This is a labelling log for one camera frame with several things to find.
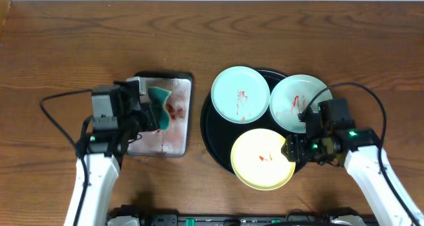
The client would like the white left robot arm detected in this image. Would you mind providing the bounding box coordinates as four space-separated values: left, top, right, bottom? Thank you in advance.
65 77 160 225

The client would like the left mint green plate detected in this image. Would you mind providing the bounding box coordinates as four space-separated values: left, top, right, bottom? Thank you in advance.
211 66 270 124

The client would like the right mint green plate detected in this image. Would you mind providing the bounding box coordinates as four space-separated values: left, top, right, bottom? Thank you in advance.
270 74 327 133

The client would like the pale yellow plate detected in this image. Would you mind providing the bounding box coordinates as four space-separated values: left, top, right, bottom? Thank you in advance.
231 129 295 191

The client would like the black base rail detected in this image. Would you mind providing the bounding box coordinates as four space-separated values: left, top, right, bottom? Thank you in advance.
104 205 378 226

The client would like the mint green plate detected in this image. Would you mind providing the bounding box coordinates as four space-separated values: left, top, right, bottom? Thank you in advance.
211 66 270 124
270 74 327 133

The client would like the black round tray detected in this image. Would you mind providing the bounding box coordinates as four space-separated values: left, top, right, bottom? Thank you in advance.
200 69 293 174

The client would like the black rectangular soapy tray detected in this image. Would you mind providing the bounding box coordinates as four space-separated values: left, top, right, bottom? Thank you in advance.
128 71 193 157

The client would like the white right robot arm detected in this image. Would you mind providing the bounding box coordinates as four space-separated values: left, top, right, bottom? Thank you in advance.
281 99 423 225

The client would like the green scouring sponge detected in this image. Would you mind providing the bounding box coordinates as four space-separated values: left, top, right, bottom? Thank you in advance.
148 87 172 131

